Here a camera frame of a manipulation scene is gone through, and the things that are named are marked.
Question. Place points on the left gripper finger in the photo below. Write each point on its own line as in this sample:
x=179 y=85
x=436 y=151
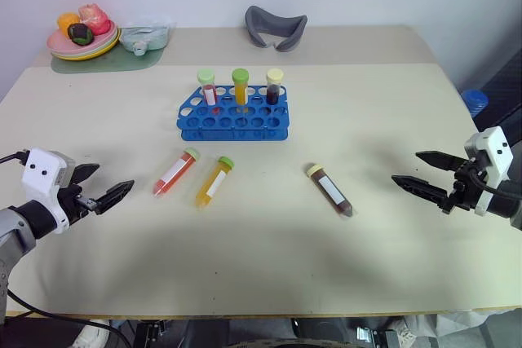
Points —
x=116 y=193
x=86 y=172

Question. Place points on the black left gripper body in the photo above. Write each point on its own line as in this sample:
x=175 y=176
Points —
x=77 y=201

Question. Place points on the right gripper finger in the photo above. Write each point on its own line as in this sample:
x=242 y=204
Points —
x=440 y=159
x=420 y=187

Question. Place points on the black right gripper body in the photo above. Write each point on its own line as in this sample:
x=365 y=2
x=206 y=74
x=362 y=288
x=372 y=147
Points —
x=465 y=189

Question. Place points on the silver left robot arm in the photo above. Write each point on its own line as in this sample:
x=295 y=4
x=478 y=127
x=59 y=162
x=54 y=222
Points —
x=16 y=225

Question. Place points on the orange-red tube green cap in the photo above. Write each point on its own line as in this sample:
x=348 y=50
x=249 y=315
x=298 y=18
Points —
x=175 y=173

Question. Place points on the brown tube pale-yellow cap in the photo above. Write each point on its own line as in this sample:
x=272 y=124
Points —
x=330 y=191

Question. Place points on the yellow tube green cap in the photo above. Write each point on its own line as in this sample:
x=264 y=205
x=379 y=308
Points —
x=214 y=185

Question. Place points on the blue test tube rack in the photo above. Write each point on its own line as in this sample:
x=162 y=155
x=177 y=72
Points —
x=232 y=122

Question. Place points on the red tube light-green cap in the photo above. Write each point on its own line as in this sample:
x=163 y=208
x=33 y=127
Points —
x=208 y=89

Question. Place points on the orange tube green cap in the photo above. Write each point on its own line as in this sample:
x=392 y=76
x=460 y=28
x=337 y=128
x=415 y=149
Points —
x=240 y=87

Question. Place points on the dark tube pale-yellow cap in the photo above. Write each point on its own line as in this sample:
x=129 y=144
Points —
x=273 y=89

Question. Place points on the blue bottle cap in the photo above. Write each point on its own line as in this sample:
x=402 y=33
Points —
x=475 y=101

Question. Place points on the black textured case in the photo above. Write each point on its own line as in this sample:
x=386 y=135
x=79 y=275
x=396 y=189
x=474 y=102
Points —
x=503 y=91

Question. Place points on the stack of coloured plates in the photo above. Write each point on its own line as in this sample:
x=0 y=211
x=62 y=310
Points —
x=81 y=58

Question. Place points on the green table mat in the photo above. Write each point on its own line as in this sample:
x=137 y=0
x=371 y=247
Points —
x=122 y=60

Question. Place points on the light green plate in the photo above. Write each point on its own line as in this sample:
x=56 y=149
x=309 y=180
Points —
x=104 y=47

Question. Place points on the pink plate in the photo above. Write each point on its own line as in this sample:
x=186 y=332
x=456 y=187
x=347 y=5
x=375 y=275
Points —
x=61 y=43

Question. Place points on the white shoe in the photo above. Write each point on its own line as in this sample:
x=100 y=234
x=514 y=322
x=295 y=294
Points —
x=90 y=336

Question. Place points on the dark brown green toy food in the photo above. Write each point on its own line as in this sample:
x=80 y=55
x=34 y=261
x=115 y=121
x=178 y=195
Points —
x=80 y=33

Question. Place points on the pale green plastic pouch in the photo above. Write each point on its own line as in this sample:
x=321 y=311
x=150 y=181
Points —
x=144 y=36

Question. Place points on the orange toy fruit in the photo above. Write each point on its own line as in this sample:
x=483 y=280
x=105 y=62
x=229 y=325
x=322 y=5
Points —
x=65 y=21

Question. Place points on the pink red toy food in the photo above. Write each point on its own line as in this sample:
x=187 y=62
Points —
x=94 y=18

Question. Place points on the grey foam face pad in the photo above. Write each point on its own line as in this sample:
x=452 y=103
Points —
x=277 y=38

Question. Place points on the dark equipment under table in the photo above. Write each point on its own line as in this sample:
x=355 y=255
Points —
x=265 y=331

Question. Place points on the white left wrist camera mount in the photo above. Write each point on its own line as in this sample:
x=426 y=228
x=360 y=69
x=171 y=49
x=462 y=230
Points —
x=41 y=170

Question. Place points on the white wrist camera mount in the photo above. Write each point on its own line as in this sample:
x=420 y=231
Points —
x=41 y=170
x=495 y=148

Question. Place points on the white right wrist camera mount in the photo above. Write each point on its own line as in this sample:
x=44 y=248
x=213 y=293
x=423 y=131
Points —
x=495 y=148

